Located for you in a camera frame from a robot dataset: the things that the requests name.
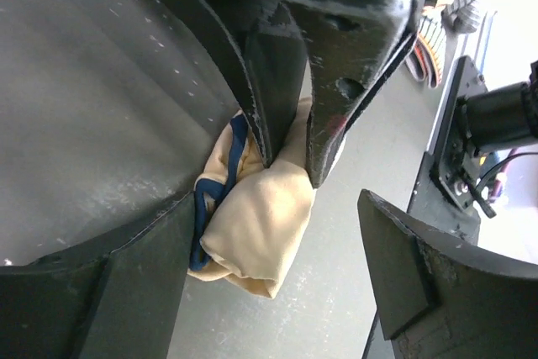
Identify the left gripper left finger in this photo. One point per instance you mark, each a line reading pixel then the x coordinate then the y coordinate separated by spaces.
pixel 114 296

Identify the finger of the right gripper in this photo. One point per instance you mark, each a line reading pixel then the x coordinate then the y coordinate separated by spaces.
pixel 259 51
pixel 351 51

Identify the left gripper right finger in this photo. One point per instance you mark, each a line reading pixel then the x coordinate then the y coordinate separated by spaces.
pixel 488 303

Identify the beige underwear navy trim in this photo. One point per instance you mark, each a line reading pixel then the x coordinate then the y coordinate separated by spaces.
pixel 250 219

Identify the striped grey underwear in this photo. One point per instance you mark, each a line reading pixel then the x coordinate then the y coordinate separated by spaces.
pixel 463 16

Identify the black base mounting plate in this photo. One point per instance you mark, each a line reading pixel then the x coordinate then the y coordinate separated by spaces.
pixel 445 182

